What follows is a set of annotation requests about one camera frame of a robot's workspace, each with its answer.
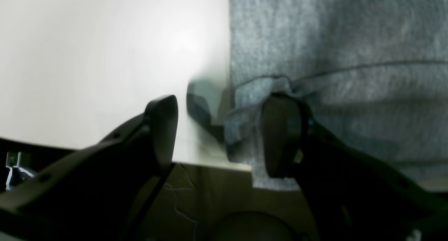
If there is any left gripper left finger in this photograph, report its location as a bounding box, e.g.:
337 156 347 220
1 95 178 241

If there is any grey T-shirt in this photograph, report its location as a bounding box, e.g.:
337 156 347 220
225 0 448 191

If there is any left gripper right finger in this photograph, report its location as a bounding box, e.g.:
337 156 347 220
261 94 448 241

